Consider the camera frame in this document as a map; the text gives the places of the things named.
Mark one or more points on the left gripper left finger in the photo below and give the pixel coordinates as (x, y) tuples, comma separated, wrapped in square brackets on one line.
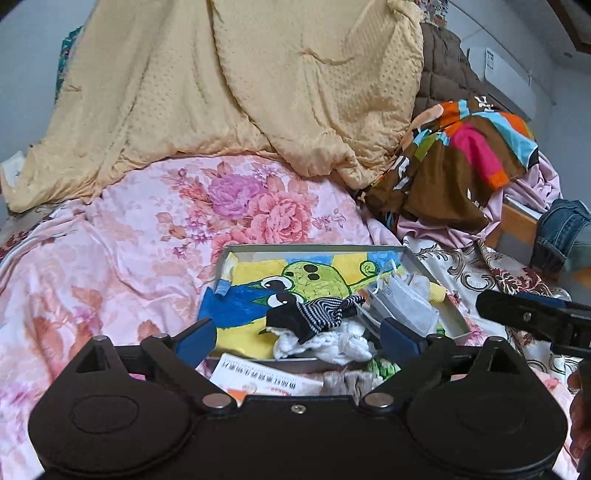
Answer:
[(172, 363)]

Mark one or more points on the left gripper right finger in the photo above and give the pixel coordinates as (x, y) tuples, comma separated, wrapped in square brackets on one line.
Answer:
[(422, 361)]

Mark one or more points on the grey cloth mask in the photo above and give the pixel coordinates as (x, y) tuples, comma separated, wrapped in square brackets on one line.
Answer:
[(405, 298)]

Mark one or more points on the black white striped sock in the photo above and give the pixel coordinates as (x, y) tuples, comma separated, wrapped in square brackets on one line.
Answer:
[(305, 320)]

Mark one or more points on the bag of green pieces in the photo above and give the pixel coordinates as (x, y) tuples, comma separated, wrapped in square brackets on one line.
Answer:
[(382, 368)]

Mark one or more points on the grey drawstring burlap pouch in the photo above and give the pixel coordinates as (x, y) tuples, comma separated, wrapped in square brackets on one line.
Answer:
[(354, 383)]

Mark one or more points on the person's right hand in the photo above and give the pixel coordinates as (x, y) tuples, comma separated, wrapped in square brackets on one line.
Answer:
[(580, 417)]

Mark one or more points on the orange white medicine box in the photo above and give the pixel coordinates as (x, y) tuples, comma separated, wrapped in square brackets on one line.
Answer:
[(240, 378)]

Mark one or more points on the white gold brocade cloth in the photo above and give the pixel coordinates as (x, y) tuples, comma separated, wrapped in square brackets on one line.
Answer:
[(467, 272)]

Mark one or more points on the cartoon frog towel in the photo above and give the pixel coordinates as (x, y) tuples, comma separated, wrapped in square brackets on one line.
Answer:
[(246, 290)]

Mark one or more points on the pink floral bedsheet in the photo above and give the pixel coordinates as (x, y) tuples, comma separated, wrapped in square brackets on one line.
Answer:
[(136, 261)]

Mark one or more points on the blue denim jeans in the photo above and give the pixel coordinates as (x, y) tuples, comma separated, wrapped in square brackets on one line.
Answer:
[(562, 241)]

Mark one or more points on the grey shallow cardboard box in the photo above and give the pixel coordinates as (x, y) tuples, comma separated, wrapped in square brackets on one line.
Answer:
[(451, 323)]

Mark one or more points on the colourful brown patchwork garment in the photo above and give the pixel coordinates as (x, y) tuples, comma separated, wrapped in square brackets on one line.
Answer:
[(455, 157)]

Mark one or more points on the white air conditioner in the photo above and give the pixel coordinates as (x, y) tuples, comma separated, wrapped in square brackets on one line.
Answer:
[(503, 83)]

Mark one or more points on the brown quilted jacket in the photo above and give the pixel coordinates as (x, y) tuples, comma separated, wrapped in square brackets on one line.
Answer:
[(447, 74)]

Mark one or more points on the tan dotted blanket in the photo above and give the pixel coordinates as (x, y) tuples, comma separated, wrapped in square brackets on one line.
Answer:
[(328, 86)]

